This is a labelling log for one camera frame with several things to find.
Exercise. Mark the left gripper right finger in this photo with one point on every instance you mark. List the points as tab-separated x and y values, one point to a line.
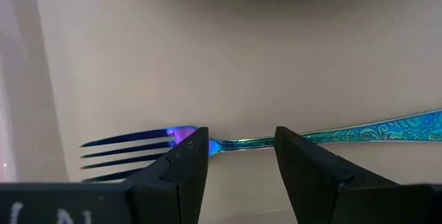
310	182

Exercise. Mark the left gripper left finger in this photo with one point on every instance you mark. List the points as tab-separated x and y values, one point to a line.
183	182

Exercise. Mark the iridescent blue fork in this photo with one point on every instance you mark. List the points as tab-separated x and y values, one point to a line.
380	132

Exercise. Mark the beige plastic tray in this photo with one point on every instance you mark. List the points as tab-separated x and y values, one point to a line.
241	61

